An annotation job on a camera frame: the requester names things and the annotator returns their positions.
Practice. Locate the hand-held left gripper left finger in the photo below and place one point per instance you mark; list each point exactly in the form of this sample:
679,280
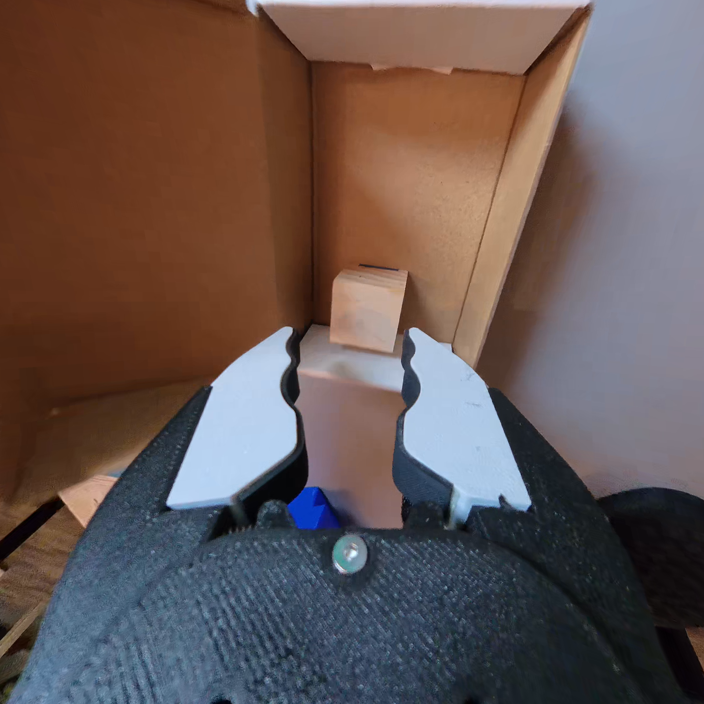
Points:
242,429

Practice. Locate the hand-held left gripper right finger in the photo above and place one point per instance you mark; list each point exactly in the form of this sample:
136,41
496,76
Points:
456,429

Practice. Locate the wooden cube with black mark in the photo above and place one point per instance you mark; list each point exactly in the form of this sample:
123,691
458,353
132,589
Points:
366,313

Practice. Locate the white cardboard box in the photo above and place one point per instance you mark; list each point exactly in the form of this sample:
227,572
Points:
165,192

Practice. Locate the blue cube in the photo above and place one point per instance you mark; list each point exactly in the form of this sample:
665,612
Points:
313,511

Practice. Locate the plain wooden cube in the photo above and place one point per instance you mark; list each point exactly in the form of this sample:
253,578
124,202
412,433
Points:
352,451

